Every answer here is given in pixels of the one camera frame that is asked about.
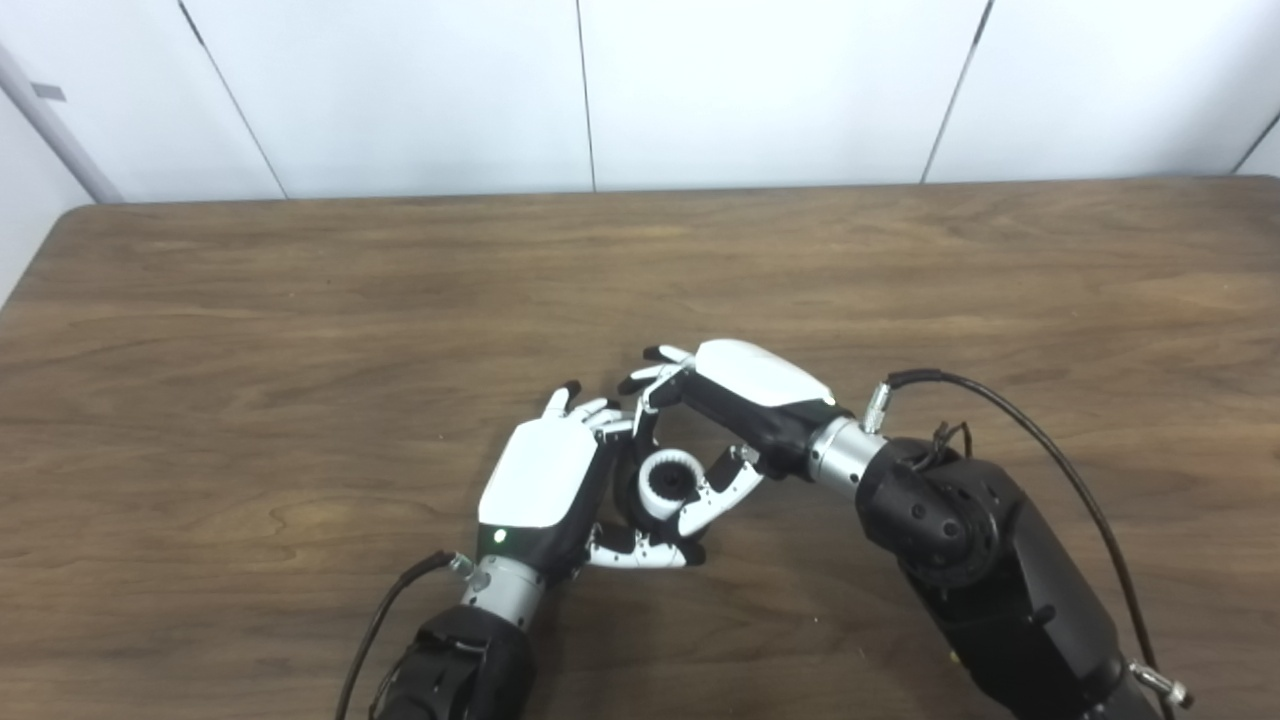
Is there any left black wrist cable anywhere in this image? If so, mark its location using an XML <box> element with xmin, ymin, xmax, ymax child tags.
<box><xmin>335</xmin><ymin>550</ymin><xmax>476</xmax><ymax>720</ymax></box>

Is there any grey wall corner post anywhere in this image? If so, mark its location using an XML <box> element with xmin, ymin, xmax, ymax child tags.
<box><xmin>0</xmin><ymin>45</ymin><xmax>124</xmax><ymax>204</ymax></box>

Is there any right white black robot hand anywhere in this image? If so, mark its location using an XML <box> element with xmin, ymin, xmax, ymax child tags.
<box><xmin>617</xmin><ymin>339</ymin><xmax>853</xmax><ymax>541</ymax></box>

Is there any round black part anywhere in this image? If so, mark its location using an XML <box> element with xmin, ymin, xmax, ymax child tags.
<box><xmin>612</xmin><ymin>445</ymin><xmax>701</xmax><ymax>546</ymax></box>

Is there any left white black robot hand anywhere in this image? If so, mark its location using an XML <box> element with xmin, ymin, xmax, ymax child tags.
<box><xmin>475</xmin><ymin>380</ymin><xmax>707</xmax><ymax>583</ymax></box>

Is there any white ring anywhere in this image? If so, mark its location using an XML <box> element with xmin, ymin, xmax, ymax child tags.
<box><xmin>637</xmin><ymin>450</ymin><xmax>709</xmax><ymax>523</ymax></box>

